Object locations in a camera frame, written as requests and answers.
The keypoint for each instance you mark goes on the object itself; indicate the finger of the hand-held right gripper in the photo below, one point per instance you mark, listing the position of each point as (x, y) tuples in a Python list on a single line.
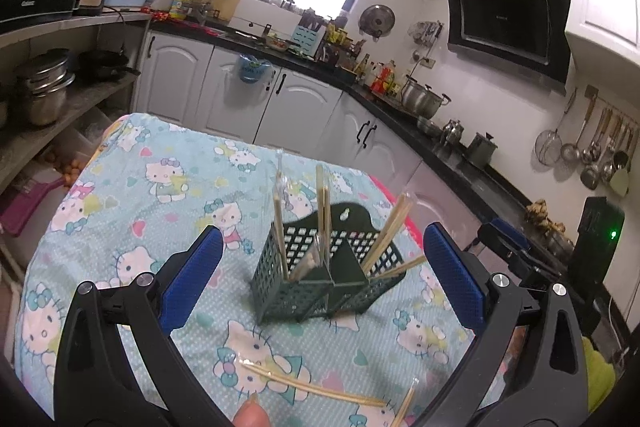
[(506, 229), (492, 241)]

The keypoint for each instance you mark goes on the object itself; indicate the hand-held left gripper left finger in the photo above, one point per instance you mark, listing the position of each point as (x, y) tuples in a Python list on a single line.
[(192, 277)]

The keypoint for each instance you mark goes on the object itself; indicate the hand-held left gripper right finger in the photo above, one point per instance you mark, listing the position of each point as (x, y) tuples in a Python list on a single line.
[(452, 277)]

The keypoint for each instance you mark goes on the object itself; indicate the bamboo chopstick pair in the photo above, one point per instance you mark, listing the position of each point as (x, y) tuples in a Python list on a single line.
[(405, 266), (281, 227), (322, 217), (385, 232), (310, 388), (404, 407)]

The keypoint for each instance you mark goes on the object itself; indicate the green plastic utensil holder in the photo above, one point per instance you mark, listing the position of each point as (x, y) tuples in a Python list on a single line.
[(295, 297)]

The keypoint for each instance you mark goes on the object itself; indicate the person's right forearm green sleeve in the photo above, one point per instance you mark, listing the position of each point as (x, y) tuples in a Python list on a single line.
[(597, 372)]

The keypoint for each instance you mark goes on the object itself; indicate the row of hanging steel utensils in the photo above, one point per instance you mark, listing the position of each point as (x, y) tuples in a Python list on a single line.
[(592, 147)]

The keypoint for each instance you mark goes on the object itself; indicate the person's left hand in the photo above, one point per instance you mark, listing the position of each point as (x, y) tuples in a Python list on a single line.
[(252, 417)]

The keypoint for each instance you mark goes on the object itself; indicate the pile of ginger roots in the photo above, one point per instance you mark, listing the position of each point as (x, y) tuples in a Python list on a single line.
[(542, 212)]

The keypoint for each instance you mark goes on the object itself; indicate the black kitchen countertop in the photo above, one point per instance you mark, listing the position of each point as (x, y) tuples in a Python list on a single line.
[(470, 177)]

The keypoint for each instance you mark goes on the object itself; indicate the wrapped chopsticks in basket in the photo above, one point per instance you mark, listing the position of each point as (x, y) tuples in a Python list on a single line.
[(412, 227)]

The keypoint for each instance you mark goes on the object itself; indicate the cartoon cat printed tablecloth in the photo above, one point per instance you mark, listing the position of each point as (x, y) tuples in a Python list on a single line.
[(150, 217)]

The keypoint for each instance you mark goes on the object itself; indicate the small steel kettle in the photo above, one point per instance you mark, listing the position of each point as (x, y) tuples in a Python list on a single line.
[(452, 134)]

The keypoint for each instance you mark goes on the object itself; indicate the large steel stockpot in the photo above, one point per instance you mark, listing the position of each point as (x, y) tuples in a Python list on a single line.
[(422, 99)]

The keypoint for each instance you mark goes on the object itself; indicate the pile of oranges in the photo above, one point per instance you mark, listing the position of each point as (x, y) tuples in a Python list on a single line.
[(70, 167)]

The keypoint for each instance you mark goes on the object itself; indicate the white plastic bin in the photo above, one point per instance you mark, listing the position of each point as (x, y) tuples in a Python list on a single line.
[(87, 134)]

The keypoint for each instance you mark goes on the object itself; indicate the pink dustpan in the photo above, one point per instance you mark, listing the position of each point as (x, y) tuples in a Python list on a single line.
[(27, 204)]

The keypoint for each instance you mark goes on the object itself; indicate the group of condiment bottles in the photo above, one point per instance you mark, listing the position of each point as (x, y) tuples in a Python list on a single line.
[(382, 79)]

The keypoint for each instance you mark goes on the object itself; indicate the white base cabinets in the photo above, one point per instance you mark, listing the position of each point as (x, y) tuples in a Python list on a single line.
[(305, 107)]

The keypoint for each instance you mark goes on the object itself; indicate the hanging kitchen tools cluster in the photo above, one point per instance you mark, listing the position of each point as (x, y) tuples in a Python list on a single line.
[(427, 37)]

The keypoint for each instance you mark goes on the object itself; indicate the black range hood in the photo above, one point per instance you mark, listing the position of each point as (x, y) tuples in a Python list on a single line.
[(500, 17)]

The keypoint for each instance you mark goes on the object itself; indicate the grey stone shelf unit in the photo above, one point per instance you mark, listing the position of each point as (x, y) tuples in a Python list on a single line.
[(75, 99)]

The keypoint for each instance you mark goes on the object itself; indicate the blue hanging bag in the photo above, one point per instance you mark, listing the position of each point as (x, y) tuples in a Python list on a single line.
[(252, 69)]

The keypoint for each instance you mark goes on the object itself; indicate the steel pot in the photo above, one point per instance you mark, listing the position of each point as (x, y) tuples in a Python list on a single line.
[(47, 104)]

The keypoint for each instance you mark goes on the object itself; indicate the black wok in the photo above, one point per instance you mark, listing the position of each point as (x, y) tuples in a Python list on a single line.
[(102, 66)]

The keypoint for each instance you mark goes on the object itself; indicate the hanging steel pot lid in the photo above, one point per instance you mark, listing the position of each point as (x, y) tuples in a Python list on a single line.
[(377, 21)]

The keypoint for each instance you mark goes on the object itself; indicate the bowl of vegetables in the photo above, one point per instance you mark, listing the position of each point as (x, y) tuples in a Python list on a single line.
[(278, 43)]

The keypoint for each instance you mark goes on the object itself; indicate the steel basin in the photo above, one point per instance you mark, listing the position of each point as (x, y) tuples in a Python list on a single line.
[(42, 64)]

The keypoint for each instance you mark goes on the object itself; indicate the blue knife block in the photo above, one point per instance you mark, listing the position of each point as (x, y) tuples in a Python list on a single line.
[(307, 39)]

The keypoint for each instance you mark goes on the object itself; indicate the yellow bottle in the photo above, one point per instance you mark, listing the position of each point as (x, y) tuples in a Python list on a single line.
[(180, 4)]

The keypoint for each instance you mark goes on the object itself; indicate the wall socket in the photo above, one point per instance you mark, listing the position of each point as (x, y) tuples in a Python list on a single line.
[(425, 63)]

